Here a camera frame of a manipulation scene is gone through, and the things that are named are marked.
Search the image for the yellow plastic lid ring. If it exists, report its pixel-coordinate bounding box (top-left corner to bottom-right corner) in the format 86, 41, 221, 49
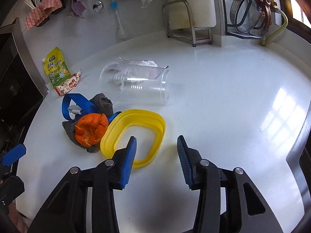
100, 109, 167, 169

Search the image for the pink checkered dishcloth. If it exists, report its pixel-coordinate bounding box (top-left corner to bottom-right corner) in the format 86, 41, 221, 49
25, 0, 63, 30

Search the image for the dark grey cloth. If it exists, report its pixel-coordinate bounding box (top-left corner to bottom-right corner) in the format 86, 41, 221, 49
61, 93, 114, 153

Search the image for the grey purple hanging rag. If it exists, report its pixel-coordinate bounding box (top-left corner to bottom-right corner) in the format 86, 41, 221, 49
68, 0, 86, 18

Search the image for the metal hanging ladle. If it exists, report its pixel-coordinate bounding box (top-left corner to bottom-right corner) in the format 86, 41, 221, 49
92, 0, 104, 12

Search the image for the yellow green refill pouch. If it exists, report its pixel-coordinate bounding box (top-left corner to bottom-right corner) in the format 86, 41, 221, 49
43, 47, 71, 88

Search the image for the white cutting board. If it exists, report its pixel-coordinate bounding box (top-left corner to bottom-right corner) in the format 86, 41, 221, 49
166, 0, 216, 30

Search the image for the clear plastic container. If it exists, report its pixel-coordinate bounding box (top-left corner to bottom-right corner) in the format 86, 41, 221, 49
99, 58, 170, 106

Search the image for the metal cutting board stand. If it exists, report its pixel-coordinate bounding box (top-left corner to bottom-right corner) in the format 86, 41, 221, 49
162, 0, 214, 47

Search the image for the orange peel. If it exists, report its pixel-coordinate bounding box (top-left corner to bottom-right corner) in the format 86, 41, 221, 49
74, 113, 109, 147

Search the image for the yellow gas hose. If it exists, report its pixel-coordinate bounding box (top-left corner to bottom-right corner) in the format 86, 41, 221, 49
259, 7, 289, 47

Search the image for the blue lanyard strap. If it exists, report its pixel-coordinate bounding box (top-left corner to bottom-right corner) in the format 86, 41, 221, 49
60, 92, 122, 123

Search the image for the steel strainer pot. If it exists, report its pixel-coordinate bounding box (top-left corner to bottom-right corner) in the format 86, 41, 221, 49
230, 0, 265, 34

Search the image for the black lid rack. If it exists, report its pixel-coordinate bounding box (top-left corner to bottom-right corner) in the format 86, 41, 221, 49
222, 0, 271, 39

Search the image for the white blue bottle brush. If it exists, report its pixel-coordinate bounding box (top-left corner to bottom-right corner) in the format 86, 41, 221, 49
110, 0, 127, 39

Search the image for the red white snack wrapper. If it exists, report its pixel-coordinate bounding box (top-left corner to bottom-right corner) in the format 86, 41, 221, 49
54, 70, 81, 96

